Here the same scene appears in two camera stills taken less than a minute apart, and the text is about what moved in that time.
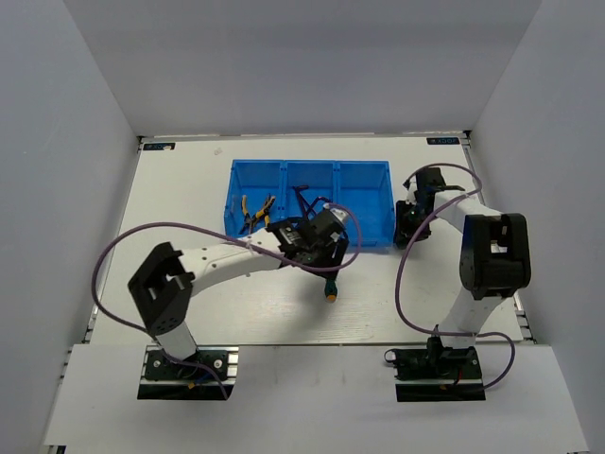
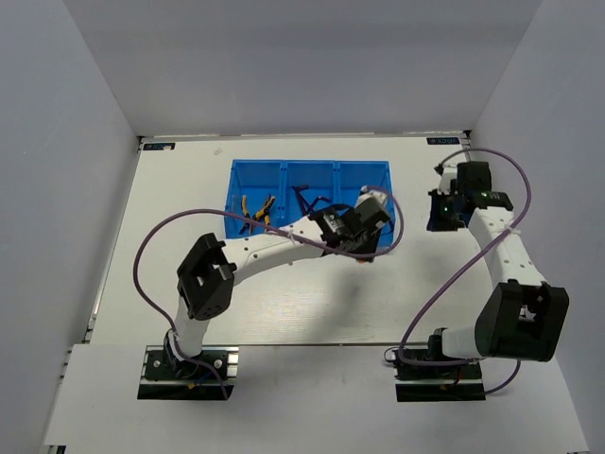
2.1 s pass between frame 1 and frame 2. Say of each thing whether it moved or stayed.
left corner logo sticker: stayed
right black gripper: moved
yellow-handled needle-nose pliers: stayed
